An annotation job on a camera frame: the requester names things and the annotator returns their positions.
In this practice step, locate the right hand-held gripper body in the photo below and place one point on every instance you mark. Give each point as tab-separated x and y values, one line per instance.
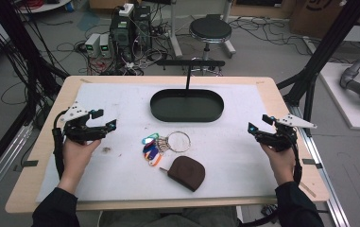
281	138

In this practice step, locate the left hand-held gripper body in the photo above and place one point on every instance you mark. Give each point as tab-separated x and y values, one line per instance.
80	130

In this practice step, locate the key bunch with coloured tags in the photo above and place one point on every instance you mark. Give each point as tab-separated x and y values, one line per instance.
155	148

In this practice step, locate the black oval tray with hanger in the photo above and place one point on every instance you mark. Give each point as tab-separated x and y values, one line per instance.
187	107

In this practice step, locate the brown leather key pouch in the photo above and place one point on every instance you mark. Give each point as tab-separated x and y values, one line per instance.
187	172

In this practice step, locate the person's right hand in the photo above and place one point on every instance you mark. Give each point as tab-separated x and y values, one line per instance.
281	164

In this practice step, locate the person's left hand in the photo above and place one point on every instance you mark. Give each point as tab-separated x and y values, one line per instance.
75	157

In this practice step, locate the dark tape strip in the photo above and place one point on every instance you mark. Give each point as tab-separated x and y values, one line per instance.
309	161
30	163

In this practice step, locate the white table mat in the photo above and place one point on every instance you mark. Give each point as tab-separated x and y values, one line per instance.
231	164

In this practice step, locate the grey power supply unit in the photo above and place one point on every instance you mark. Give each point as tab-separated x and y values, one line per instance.
92	44
105	45

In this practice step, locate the white platform board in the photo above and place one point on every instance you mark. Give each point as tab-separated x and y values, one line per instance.
341	101

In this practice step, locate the black computer tower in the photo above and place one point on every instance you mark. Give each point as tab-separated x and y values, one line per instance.
143	26
121	36

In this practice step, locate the white desk leg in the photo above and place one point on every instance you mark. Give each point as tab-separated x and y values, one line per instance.
175	34
228	44

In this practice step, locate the wooden table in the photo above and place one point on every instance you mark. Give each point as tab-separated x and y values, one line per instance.
23	195

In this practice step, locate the black round stool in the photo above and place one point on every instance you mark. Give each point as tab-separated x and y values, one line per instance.
210	29

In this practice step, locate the white power strip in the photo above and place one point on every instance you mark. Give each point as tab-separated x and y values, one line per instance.
126	9

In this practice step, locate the person's legs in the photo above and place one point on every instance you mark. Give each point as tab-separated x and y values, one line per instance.
168	219

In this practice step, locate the cardboard box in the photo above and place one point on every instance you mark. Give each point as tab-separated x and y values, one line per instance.
319	14

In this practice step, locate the white round table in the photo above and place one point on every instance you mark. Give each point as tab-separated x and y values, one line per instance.
47	6

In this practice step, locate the aluminium rail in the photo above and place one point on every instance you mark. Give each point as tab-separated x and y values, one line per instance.
1	170
322	179

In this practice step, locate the black frame strut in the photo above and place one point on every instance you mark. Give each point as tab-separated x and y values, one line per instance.
325	47

